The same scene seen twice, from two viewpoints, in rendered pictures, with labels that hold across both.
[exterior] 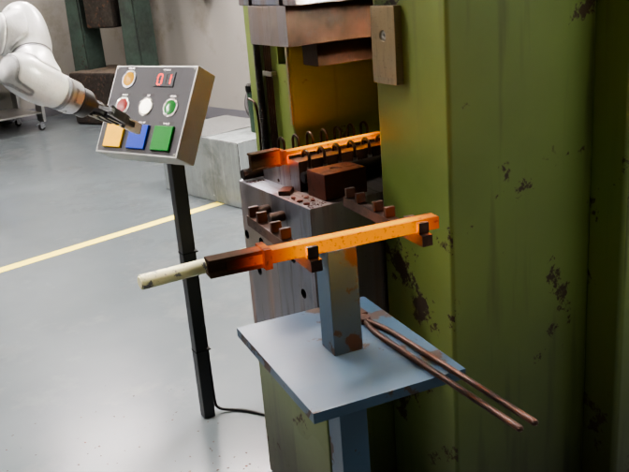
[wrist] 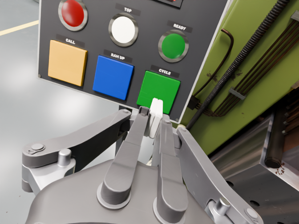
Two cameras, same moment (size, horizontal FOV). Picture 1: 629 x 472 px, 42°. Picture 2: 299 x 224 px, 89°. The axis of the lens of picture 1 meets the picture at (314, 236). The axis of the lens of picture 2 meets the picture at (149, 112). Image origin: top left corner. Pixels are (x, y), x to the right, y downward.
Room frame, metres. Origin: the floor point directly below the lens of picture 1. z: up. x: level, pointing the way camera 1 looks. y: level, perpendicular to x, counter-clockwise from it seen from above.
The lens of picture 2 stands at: (2.15, 0.56, 1.23)
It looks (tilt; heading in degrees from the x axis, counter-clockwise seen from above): 50 degrees down; 323
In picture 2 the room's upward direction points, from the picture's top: 19 degrees clockwise
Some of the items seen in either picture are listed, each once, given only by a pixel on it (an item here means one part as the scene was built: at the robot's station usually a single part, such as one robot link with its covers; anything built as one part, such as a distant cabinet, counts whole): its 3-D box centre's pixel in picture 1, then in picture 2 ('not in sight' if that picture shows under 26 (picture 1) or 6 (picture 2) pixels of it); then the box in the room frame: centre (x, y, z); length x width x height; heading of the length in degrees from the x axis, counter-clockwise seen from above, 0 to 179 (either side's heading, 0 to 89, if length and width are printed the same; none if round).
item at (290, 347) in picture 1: (343, 351); not in sight; (1.44, -0.04, 0.74); 0.40 x 0.30 x 0.02; 22
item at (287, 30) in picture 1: (339, 17); not in sight; (2.16, -0.11, 1.32); 0.42 x 0.20 x 0.10; 119
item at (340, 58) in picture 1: (358, 47); not in sight; (2.16, -0.16, 1.24); 0.30 x 0.07 x 0.06; 119
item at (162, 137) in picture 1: (163, 139); (157, 92); (2.35, 0.42, 1.01); 0.07 x 0.05 x 0.07; 54
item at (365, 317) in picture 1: (418, 355); not in sight; (1.36, -0.17, 0.75); 0.60 x 0.04 x 0.01; 26
